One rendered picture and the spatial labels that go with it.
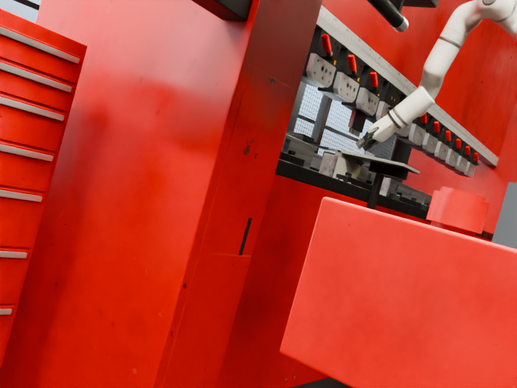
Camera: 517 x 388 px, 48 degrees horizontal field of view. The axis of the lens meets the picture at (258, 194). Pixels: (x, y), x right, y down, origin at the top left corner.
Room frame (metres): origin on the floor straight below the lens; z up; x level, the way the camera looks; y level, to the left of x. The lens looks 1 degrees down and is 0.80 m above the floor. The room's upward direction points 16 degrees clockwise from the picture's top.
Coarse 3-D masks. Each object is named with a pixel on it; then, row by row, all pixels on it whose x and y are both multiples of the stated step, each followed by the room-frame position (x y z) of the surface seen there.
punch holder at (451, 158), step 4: (452, 136) 3.26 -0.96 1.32; (456, 136) 3.27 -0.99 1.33; (452, 140) 3.25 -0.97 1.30; (452, 144) 3.25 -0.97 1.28; (452, 148) 3.26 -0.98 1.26; (456, 148) 3.32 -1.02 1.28; (448, 152) 3.26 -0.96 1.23; (452, 152) 3.27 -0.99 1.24; (456, 152) 3.33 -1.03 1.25; (448, 156) 3.25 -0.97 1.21; (452, 156) 3.29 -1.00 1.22; (456, 156) 3.34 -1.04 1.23; (436, 160) 3.29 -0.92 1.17; (440, 160) 3.28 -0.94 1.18; (444, 160) 3.27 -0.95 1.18; (448, 160) 3.25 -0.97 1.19; (452, 160) 3.30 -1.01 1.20; (456, 160) 3.36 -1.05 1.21; (444, 164) 3.37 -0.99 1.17; (448, 164) 3.32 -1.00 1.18; (452, 164) 3.32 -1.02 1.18
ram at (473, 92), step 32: (352, 0) 2.05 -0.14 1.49; (448, 0) 2.74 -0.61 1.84; (384, 32) 2.30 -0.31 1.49; (416, 32) 2.54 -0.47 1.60; (480, 32) 3.20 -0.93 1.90; (416, 64) 2.61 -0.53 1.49; (480, 64) 3.32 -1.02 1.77; (512, 64) 3.85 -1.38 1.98; (448, 96) 3.03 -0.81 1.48; (480, 96) 3.46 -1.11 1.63; (512, 96) 4.03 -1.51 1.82; (448, 128) 3.14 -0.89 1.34; (480, 128) 3.60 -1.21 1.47; (480, 160) 4.03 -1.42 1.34
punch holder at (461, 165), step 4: (464, 144) 3.42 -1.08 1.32; (468, 144) 3.47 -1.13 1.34; (464, 148) 3.43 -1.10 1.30; (464, 152) 3.45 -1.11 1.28; (460, 156) 3.42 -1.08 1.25; (460, 160) 3.42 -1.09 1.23; (464, 160) 3.47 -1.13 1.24; (456, 164) 3.42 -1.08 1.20; (460, 164) 3.43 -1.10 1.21; (464, 164) 3.49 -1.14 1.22; (448, 168) 3.52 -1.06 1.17; (452, 168) 3.45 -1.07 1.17; (456, 168) 3.43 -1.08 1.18; (460, 168) 3.45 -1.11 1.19; (464, 168) 3.51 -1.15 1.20
